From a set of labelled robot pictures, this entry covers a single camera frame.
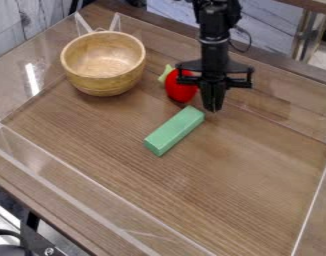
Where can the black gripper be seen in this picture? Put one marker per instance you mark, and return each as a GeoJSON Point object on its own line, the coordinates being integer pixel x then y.
{"type": "Point", "coordinates": [218, 67]}

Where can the red plush strawberry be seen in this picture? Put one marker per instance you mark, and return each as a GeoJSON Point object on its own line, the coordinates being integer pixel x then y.
{"type": "Point", "coordinates": [181, 93]}

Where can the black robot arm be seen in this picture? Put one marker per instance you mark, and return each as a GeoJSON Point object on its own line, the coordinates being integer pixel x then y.
{"type": "Point", "coordinates": [217, 17]}

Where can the green rectangular block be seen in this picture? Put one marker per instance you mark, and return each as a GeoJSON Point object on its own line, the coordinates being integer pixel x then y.
{"type": "Point", "coordinates": [165, 137]}

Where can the wooden bowl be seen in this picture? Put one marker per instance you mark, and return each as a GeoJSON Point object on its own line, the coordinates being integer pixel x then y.
{"type": "Point", "coordinates": [105, 62]}

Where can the wooden table leg background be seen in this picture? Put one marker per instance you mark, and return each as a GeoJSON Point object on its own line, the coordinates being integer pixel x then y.
{"type": "Point", "coordinates": [308, 37]}

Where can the clear acrylic tray wall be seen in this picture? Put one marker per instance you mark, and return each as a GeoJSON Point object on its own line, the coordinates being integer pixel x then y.
{"type": "Point", "coordinates": [107, 225]}

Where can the black table bracket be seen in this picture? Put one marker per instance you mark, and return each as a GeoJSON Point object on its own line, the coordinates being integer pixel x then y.
{"type": "Point", "coordinates": [37, 244]}

